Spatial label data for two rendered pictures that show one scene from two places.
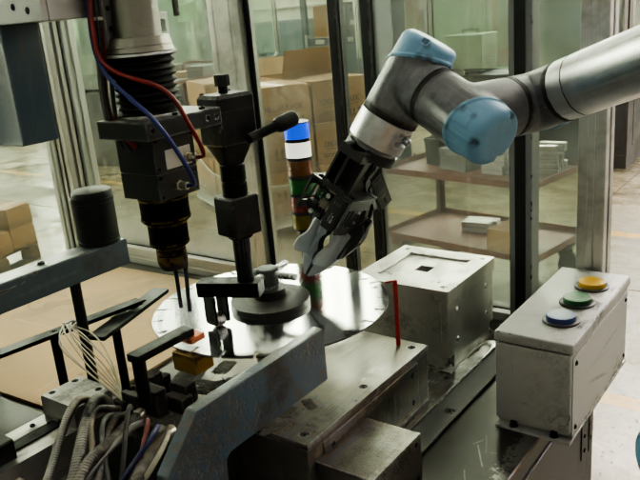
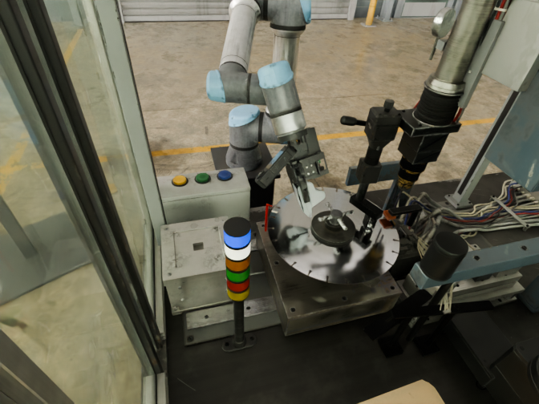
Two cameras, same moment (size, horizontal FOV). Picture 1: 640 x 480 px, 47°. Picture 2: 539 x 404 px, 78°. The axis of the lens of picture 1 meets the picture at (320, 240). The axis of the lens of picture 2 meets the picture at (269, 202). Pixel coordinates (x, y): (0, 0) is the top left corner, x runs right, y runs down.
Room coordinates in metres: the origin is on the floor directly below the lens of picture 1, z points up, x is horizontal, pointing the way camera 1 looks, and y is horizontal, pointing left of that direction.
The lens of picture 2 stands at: (1.55, 0.28, 1.55)
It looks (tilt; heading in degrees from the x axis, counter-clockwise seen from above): 42 degrees down; 215
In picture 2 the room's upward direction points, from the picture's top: 4 degrees clockwise
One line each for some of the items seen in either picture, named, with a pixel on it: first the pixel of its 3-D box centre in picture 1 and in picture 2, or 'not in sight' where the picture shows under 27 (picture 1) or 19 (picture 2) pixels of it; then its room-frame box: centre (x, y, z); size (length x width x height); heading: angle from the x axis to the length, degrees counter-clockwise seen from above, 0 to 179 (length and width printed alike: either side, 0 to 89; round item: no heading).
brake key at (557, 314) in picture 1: (561, 320); (224, 175); (0.94, -0.32, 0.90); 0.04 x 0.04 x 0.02
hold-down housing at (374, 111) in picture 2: (230, 158); (376, 143); (0.90, 0.10, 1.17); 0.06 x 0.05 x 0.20; 134
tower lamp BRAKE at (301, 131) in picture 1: (296, 130); (237, 232); (1.27, 0.02, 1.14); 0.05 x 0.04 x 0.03; 53
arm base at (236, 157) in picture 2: not in sight; (244, 150); (0.67, -0.48, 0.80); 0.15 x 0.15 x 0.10
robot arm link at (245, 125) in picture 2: not in sight; (245, 125); (0.67, -0.47, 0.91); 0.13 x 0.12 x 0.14; 124
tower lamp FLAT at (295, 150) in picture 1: (298, 149); (237, 245); (1.27, 0.02, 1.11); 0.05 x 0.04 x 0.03; 53
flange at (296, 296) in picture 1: (270, 295); (334, 224); (0.97, 0.08, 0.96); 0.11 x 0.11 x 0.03
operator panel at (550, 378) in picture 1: (566, 347); (204, 199); (1.01, -0.36, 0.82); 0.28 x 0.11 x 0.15; 143
